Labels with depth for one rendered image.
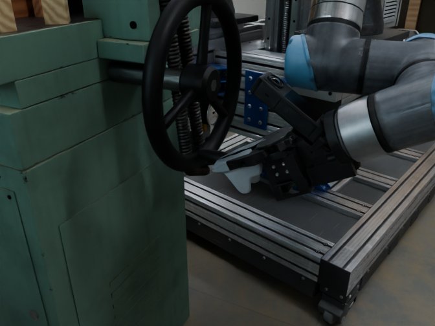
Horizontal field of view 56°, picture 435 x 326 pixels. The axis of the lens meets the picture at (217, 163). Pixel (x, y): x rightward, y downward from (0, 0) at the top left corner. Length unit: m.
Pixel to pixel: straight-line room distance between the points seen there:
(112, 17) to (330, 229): 0.95
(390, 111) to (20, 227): 0.57
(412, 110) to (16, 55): 0.50
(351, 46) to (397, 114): 0.14
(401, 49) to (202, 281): 1.08
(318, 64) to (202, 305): 0.97
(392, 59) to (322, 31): 0.10
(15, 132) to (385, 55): 0.51
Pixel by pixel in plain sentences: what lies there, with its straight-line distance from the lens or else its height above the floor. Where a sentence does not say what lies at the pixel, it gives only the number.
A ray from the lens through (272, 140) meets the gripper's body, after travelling 0.55.
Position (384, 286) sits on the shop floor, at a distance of 1.55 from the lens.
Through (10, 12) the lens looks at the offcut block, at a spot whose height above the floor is 0.92.
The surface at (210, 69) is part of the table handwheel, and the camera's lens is 0.65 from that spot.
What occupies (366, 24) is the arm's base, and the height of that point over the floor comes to 0.84.
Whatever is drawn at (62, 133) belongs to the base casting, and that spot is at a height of 0.74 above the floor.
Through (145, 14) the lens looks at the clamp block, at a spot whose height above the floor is 0.91.
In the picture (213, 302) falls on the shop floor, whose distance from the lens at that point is 1.39.
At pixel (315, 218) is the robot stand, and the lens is 1.42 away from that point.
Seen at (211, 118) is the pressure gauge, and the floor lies 0.65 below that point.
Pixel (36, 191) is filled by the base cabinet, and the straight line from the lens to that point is 0.69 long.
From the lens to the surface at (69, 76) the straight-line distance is 0.69.
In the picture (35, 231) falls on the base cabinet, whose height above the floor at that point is 0.60.
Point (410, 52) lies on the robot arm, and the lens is 0.59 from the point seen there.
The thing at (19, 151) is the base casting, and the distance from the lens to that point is 0.65.
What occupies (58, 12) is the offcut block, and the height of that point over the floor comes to 0.92.
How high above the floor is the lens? 0.99
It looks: 27 degrees down
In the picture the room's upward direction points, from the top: straight up
